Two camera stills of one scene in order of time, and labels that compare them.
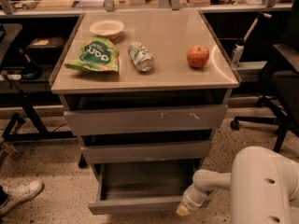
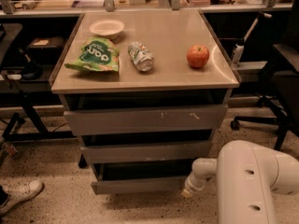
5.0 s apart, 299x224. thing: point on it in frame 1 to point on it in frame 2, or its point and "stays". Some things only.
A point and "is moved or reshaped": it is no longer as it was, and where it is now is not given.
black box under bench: (46, 49) stays
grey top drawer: (144, 119) stays
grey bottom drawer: (133, 187) is moved or reshaped
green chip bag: (98, 54) stays
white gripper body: (191, 199) to (192, 185)
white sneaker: (20, 192) stays
